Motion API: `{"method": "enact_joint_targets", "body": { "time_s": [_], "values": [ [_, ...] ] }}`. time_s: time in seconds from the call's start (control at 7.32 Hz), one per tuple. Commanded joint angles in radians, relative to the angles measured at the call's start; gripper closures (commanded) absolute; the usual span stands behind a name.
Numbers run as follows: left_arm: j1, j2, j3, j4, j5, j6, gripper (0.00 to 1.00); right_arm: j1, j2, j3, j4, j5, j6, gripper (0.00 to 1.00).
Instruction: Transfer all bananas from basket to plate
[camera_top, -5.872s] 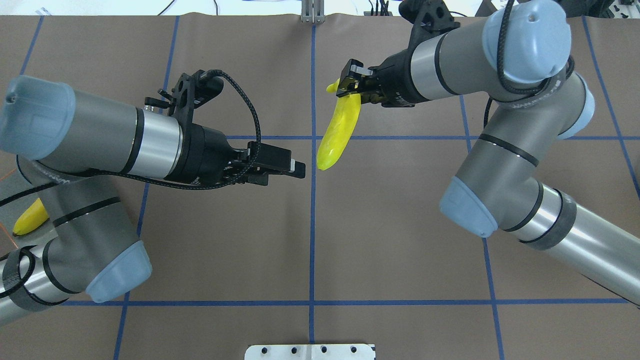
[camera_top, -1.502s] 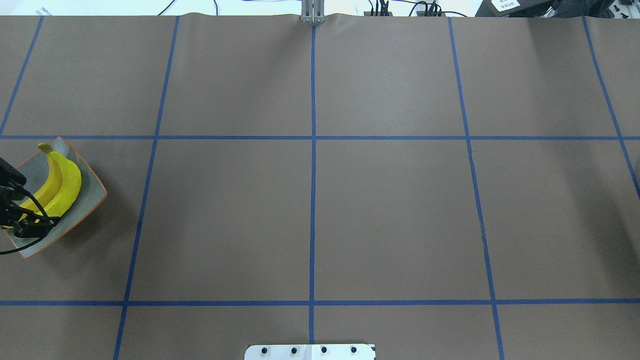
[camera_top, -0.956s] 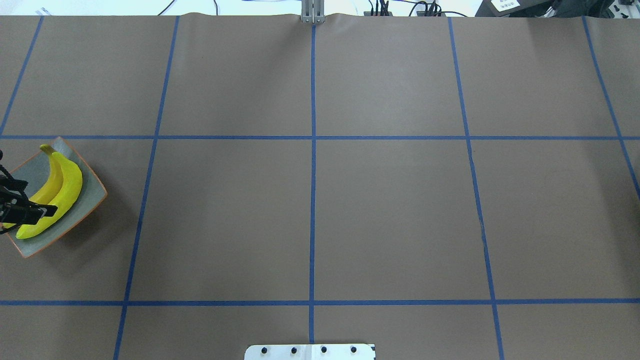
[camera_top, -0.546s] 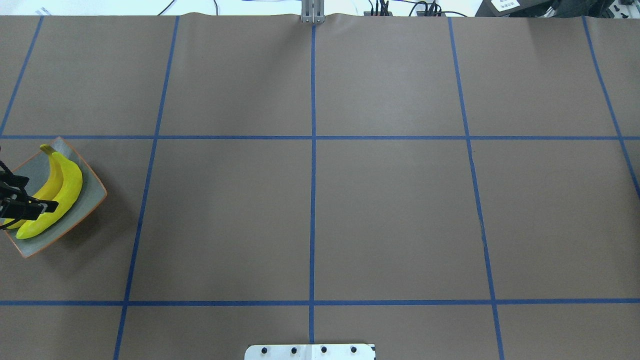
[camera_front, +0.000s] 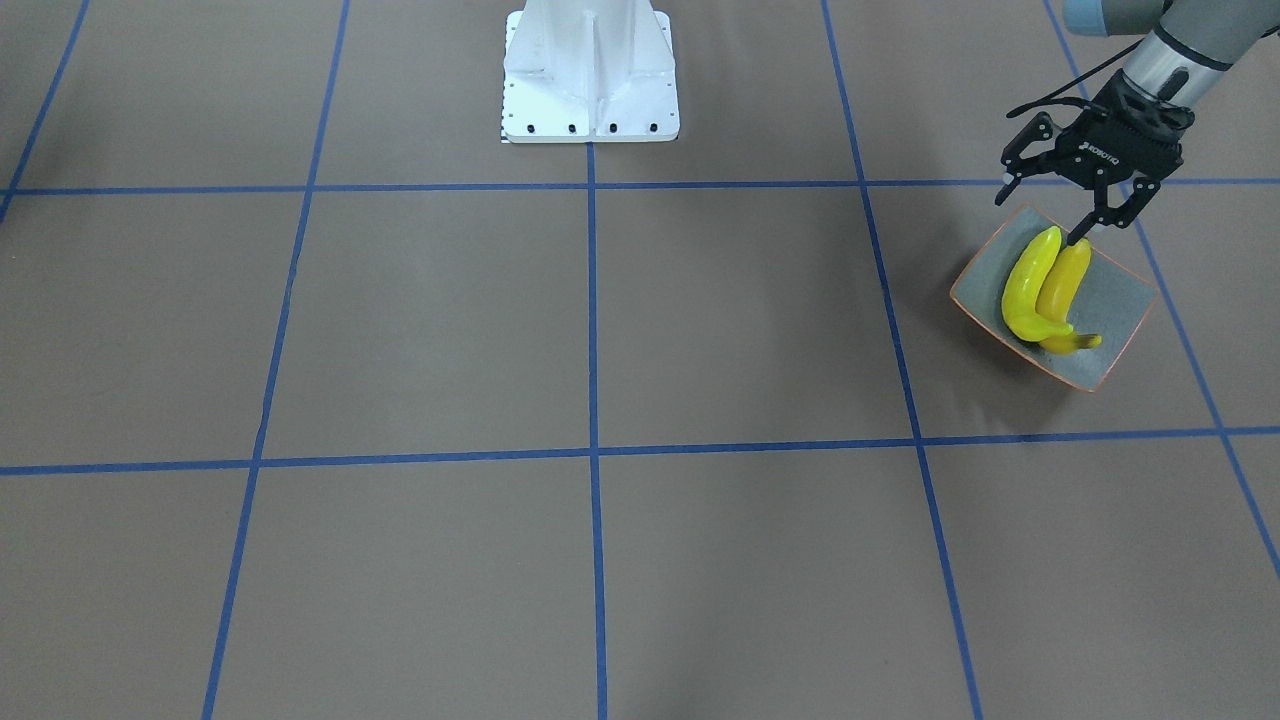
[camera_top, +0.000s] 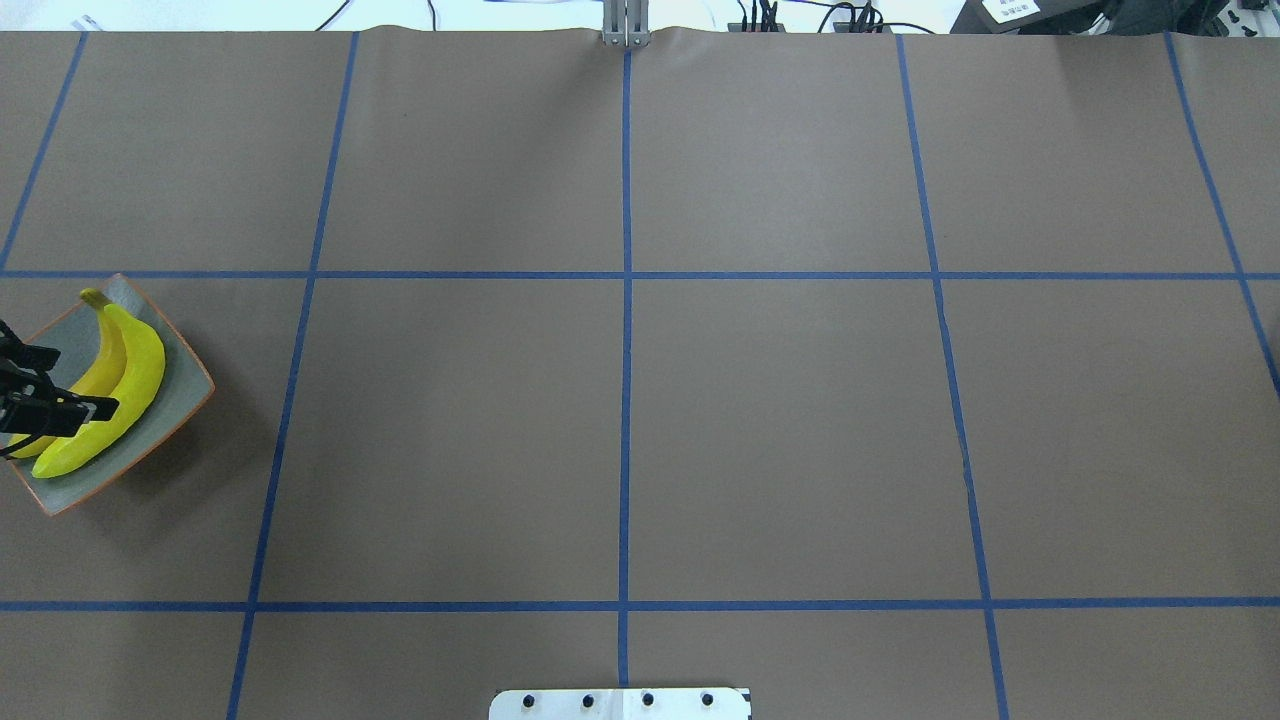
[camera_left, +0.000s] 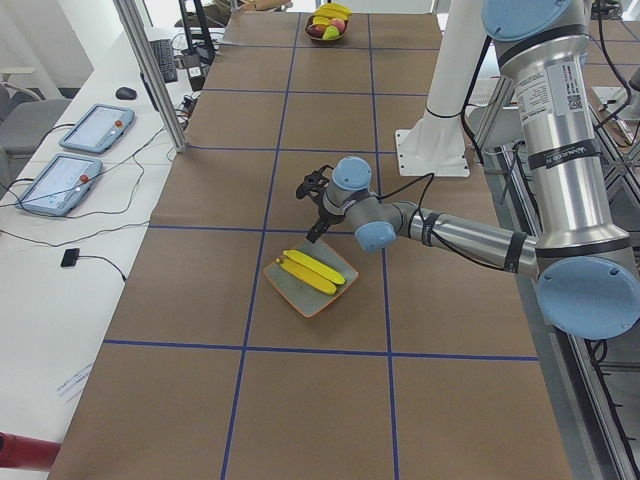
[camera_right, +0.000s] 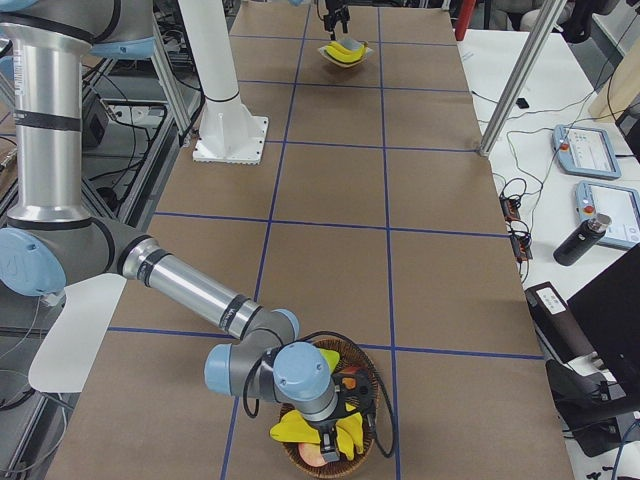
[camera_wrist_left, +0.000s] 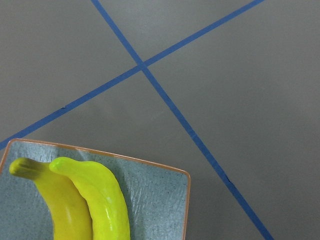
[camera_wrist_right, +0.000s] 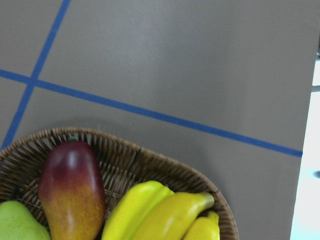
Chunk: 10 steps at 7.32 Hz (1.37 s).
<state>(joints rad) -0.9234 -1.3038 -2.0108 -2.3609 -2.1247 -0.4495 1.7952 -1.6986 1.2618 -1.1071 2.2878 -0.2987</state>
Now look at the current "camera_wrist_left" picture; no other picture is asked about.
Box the yellow banana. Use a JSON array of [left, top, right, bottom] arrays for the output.
[[49, 157, 131, 240], [9, 157, 93, 240]]

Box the yellow banana top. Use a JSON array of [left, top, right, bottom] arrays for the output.
[[9, 157, 93, 240]]

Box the grey square plate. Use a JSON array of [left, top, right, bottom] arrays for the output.
[[0, 139, 191, 240]]

